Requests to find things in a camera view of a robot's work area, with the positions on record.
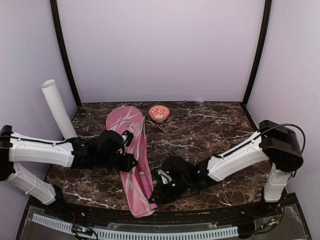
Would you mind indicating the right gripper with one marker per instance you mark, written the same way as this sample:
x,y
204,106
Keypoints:
x,y
162,195

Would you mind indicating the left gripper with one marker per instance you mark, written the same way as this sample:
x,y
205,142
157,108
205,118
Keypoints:
x,y
128,166

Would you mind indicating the red badminton racket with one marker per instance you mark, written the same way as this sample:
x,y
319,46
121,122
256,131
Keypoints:
x,y
145,184

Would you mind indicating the pink racket bag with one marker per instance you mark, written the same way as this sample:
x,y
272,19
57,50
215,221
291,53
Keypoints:
x,y
130,118

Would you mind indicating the white shuttlecock tube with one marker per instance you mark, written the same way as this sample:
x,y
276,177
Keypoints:
x,y
57,108

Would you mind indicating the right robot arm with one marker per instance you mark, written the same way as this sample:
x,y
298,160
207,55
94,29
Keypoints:
x,y
273,142

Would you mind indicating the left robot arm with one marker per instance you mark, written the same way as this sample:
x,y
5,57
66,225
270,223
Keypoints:
x,y
74,153

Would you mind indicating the red white patterned bowl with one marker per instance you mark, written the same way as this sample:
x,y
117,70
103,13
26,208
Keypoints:
x,y
159,113

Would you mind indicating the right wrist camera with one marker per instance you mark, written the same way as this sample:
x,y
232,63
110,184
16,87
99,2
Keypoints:
x,y
165,178

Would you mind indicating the white cable tray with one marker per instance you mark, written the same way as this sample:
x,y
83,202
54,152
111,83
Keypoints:
x,y
117,231

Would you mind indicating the left black frame post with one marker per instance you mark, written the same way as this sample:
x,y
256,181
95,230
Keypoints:
x,y
63,51

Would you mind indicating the black frame post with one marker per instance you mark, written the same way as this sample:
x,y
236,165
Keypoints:
x,y
258,53
63,51

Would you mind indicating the right black frame post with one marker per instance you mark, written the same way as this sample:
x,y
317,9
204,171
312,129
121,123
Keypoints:
x,y
258,53

